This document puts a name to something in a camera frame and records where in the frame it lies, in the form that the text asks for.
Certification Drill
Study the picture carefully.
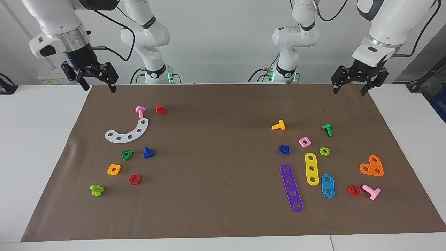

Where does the white electrical box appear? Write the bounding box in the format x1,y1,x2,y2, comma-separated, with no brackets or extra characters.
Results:
37,68,72,85

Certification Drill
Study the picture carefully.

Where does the grey partition panel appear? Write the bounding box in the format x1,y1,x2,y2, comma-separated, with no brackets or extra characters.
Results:
393,33,446,85

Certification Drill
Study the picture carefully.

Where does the black pole stand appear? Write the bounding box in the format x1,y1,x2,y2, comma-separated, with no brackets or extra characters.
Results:
406,56,446,93

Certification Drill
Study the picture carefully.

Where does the white curved five-hole strip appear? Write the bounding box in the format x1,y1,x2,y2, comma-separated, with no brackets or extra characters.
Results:
105,118,149,144

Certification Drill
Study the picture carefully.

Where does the blue crate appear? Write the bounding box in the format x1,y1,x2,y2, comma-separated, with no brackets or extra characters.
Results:
429,87,446,123

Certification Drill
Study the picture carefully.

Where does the orange heart-shaped toy plate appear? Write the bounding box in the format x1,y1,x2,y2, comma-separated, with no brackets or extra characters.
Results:
359,155,384,177

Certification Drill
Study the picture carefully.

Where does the yellow three-hole toy strip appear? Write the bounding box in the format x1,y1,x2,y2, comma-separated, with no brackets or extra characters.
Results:
305,152,320,187

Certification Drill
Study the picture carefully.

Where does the blue two-hole toy strip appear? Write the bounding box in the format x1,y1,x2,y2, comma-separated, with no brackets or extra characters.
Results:
321,174,336,199

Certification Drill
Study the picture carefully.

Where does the purple four-hole toy strip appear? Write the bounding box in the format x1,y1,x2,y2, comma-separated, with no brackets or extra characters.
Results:
280,164,304,213

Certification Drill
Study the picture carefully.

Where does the brown table mat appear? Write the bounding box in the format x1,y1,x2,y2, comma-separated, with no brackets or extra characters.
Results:
20,83,446,243

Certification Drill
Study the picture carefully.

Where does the black right base cable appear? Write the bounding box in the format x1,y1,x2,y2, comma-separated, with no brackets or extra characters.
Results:
130,67,145,84

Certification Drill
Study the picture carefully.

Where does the black base cable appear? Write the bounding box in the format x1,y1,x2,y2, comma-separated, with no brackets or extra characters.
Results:
248,68,276,83
130,67,145,84

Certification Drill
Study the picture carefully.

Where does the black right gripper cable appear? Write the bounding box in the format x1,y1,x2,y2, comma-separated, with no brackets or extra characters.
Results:
91,9,136,62

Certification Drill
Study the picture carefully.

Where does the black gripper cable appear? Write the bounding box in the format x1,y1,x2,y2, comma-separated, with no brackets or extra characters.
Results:
314,0,439,58
91,9,136,62

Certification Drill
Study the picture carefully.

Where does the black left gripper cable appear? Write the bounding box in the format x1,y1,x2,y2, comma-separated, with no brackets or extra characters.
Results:
314,0,439,58

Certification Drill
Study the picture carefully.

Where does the black clamp mount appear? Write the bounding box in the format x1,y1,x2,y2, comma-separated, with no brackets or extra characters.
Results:
0,73,18,95

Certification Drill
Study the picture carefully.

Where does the black left base cable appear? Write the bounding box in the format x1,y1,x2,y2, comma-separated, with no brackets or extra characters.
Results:
248,68,276,83

